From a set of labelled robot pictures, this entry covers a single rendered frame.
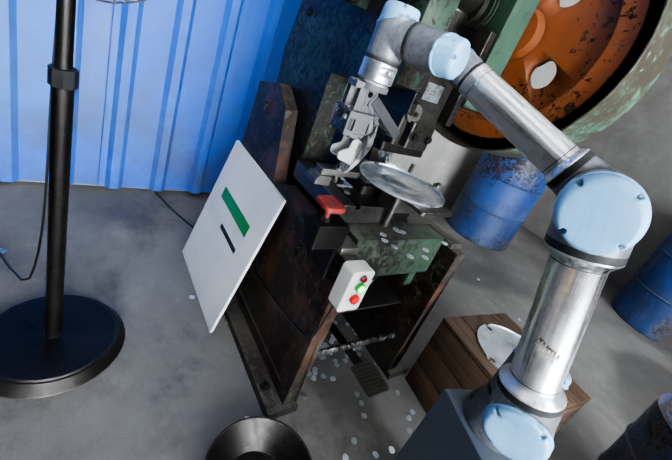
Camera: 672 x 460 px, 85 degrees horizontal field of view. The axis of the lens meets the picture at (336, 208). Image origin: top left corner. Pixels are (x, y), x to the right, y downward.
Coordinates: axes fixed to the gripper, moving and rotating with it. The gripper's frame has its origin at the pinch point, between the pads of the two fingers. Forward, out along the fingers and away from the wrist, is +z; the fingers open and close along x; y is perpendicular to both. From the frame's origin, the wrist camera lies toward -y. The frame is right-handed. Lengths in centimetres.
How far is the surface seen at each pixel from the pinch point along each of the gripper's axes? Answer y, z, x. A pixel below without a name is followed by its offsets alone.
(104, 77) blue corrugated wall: 51, 27, -131
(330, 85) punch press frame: -11.1, -11.1, -41.1
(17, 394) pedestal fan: 63, 84, -14
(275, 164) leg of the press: -2.3, 20.6, -44.5
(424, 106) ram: -30.1, -16.6, -17.0
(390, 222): -28.3, 18.4, -6.9
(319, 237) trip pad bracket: 2.5, 18.2, 3.1
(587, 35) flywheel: -69, -51, -7
